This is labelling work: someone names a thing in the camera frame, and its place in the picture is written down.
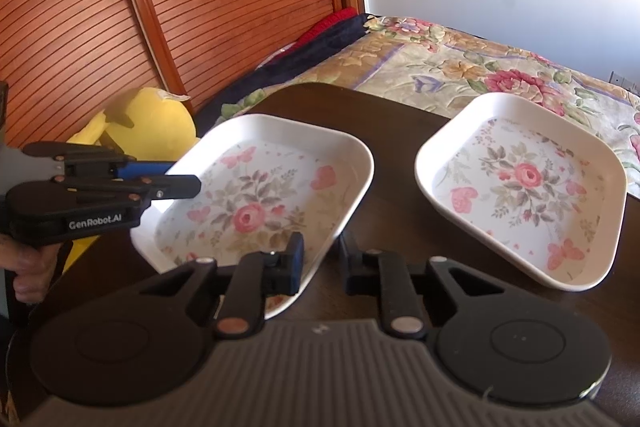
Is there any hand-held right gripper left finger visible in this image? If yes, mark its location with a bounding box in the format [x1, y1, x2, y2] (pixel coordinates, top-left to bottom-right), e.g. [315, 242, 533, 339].
[139, 232, 306, 341]

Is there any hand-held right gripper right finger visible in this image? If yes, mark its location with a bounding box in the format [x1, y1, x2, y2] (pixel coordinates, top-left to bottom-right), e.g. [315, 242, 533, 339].
[336, 232, 506, 339]

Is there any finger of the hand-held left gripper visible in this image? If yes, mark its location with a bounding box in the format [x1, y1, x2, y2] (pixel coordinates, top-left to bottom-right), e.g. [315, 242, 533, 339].
[52, 174, 202, 208]
[50, 146, 177, 182]

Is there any white floral square plate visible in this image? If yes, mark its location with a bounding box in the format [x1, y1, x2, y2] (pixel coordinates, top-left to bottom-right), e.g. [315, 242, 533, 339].
[130, 113, 375, 321]
[415, 93, 628, 293]

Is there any person's left hand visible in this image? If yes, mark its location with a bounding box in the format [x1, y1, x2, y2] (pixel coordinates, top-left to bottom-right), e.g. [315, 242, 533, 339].
[0, 239, 60, 304]

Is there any yellow plush toy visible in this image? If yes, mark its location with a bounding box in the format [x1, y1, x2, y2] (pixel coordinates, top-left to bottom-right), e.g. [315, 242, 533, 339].
[62, 87, 197, 269]

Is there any navy blanket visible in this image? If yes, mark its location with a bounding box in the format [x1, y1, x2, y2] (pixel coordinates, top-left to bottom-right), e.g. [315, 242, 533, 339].
[192, 13, 372, 128]

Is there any floral bedspread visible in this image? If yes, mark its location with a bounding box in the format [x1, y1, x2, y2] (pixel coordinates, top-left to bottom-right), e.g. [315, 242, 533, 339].
[215, 13, 640, 200]

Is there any red knitted cloth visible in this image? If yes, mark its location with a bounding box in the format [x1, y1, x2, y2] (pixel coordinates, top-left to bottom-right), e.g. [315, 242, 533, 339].
[270, 7, 359, 64]

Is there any wall socket row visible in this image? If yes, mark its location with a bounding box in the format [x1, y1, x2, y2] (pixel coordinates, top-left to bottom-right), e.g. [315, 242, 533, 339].
[609, 69, 640, 96]

